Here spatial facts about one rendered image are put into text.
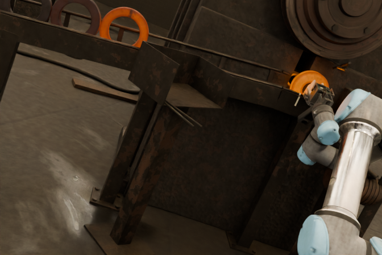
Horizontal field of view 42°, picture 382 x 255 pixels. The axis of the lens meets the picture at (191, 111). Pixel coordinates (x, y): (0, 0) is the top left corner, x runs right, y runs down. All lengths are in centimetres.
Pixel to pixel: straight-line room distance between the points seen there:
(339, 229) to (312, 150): 60
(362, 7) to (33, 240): 139
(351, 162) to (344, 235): 21
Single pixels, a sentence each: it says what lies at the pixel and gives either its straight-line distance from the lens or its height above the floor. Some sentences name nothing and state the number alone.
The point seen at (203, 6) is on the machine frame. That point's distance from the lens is 202.
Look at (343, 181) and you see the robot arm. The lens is 134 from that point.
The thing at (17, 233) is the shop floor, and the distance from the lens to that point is 177.
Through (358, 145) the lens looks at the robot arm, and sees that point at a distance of 140.
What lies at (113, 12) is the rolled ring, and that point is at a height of 73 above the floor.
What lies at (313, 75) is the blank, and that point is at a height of 80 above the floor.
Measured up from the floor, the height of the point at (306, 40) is 91.
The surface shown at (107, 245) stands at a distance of 184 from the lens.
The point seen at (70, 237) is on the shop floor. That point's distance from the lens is 183.
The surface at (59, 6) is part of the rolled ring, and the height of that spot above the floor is 68.
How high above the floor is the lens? 98
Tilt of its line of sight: 15 degrees down
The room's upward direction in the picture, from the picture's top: 23 degrees clockwise
